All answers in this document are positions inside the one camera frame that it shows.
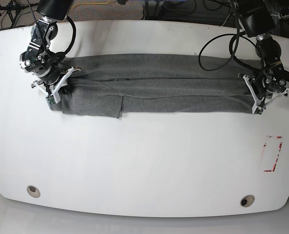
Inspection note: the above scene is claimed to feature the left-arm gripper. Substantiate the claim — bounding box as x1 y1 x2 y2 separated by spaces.
238 73 289 115

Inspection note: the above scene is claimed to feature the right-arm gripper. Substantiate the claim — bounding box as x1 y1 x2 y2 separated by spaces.
31 66 81 105

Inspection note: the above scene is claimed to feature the grey T-shirt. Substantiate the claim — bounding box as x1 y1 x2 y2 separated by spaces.
50 54 254 118

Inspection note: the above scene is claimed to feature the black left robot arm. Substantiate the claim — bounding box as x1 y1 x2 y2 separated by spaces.
229 0 289 115

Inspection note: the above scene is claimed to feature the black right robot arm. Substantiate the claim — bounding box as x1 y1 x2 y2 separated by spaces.
20 0 81 106

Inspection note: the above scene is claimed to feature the red tape rectangle marking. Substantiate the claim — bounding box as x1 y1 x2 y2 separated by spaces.
261 136 283 172

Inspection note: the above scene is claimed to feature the black tripod stand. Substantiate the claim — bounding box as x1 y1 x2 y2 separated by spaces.
0 0 39 30

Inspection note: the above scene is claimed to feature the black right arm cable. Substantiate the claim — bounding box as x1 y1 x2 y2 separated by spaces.
27 0 77 70

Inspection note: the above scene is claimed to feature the yellow cable on floor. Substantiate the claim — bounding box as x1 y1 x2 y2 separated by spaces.
72 0 111 10

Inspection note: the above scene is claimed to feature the right table cable grommet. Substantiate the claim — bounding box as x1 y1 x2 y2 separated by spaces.
240 195 255 208

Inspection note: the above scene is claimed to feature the table cable grommet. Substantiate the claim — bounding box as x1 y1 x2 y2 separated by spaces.
27 185 40 198
240 195 255 208

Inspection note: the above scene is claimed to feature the left table cable grommet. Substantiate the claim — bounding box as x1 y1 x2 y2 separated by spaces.
27 185 40 198

